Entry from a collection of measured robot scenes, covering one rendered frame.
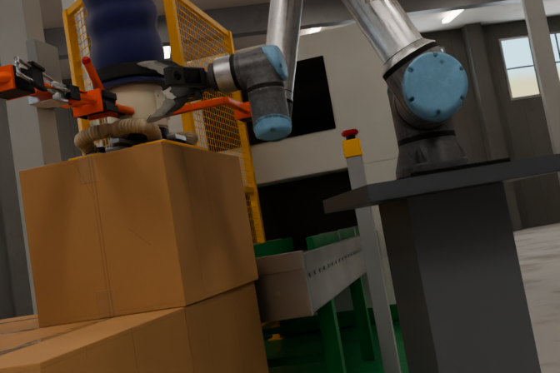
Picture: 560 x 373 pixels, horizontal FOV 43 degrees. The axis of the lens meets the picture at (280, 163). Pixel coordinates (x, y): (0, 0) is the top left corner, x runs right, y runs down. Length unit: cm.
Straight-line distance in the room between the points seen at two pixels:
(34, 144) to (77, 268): 172
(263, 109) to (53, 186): 57
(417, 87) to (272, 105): 34
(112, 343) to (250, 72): 70
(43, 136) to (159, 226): 185
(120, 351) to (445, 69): 92
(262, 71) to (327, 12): 882
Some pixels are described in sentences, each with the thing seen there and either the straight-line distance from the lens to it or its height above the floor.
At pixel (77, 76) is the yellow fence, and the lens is 405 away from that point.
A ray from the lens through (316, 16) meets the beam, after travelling 1042.
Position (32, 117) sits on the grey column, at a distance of 351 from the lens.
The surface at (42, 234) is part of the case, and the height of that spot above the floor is 77.
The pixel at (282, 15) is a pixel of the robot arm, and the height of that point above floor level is 123.
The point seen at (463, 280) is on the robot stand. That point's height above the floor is 49.
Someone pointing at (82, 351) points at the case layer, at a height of 53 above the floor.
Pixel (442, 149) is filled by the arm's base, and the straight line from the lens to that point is 180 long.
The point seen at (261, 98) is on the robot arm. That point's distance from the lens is 166.
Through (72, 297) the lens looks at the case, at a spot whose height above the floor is 61.
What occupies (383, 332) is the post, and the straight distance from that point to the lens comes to 285.
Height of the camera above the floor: 68
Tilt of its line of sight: 6 degrees up
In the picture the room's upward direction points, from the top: 10 degrees counter-clockwise
